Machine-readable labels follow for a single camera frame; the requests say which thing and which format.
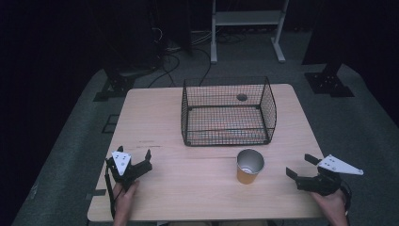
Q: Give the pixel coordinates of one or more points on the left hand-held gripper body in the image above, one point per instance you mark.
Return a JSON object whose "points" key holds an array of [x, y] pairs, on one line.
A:
{"points": [[120, 161]]}

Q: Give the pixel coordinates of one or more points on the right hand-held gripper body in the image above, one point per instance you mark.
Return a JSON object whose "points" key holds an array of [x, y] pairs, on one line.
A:
{"points": [[323, 183]]}

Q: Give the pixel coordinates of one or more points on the orange paper cup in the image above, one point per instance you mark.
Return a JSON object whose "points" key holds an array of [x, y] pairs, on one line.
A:
{"points": [[247, 177]]}

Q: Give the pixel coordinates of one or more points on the person's right hand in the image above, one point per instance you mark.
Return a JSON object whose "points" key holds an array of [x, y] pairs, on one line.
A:
{"points": [[334, 205]]}

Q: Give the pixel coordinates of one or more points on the person's left hand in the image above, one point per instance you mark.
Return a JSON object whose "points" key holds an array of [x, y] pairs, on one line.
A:
{"points": [[124, 201]]}

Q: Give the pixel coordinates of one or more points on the black tape square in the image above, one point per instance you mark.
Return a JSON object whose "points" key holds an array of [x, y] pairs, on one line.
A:
{"points": [[110, 124]]}

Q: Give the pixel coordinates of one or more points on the grey tape strip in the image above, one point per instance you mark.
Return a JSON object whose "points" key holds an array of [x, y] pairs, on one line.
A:
{"points": [[97, 193]]}

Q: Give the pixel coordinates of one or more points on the black stand base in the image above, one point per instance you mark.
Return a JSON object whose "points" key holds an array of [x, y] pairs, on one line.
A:
{"points": [[327, 83], [117, 86]]}

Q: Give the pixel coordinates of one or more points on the white metal stand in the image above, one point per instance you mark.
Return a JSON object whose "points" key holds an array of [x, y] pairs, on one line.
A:
{"points": [[247, 18]]}

